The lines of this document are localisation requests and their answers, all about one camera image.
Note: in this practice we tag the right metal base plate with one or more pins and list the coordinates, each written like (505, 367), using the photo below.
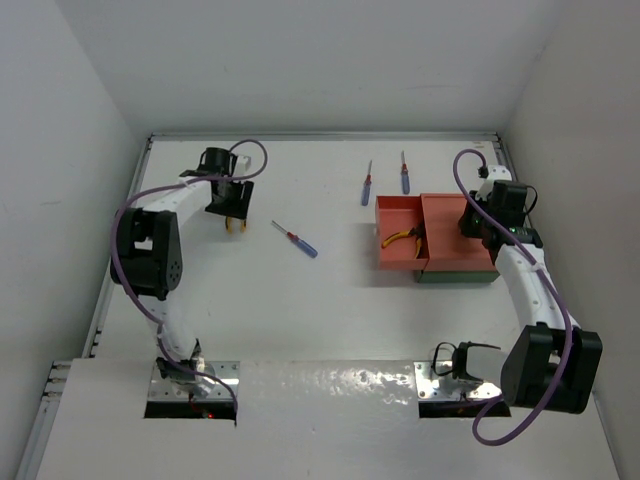
(431, 388)

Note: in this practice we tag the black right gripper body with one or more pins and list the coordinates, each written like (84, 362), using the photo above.
(471, 226)

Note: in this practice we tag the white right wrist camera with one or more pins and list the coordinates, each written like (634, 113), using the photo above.
(492, 173)

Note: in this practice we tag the salmon red drawer box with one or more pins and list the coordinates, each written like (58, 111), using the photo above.
(421, 233)

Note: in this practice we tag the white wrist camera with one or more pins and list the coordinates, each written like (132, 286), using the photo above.
(492, 173)
(242, 165)

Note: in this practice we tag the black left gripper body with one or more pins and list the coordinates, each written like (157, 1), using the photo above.
(233, 201)

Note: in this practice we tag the blue red screwdriver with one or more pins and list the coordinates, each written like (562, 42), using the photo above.
(405, 181)
(301, 244)
(365, 194)

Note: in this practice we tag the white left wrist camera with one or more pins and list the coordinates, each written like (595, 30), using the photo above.
(242, 165)

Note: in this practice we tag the green drawer box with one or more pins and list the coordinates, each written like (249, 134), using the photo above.
(455, 277)

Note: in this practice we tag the white front cover board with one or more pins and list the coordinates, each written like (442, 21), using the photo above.
(301, 420)

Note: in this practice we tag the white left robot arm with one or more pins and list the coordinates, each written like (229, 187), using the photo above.
(147, 260)

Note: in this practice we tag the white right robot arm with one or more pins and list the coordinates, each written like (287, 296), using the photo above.
(527, 370)

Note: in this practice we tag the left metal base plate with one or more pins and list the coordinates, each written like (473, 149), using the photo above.
(220, 382)

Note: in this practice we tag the metal base plate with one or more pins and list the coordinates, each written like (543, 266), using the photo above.
(431, 388)
(220, 382)

